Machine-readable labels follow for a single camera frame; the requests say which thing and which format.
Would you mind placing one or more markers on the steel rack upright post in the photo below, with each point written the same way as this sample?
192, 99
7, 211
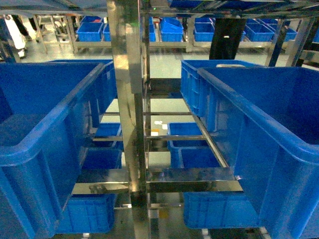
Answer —
124, 17

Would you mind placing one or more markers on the stainless steel shelf rail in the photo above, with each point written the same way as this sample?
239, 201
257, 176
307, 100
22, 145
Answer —
169, 180

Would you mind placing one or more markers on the large blue bin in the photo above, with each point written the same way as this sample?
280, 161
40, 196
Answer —
265, 122
47, 112

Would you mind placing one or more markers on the large blue bin left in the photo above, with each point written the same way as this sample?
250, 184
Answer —
47, 112

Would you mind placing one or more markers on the large blue bin right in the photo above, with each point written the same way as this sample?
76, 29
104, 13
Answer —
265, 122

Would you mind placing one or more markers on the blue bin lower shelf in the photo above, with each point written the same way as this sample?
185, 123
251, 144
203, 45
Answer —
189, 153

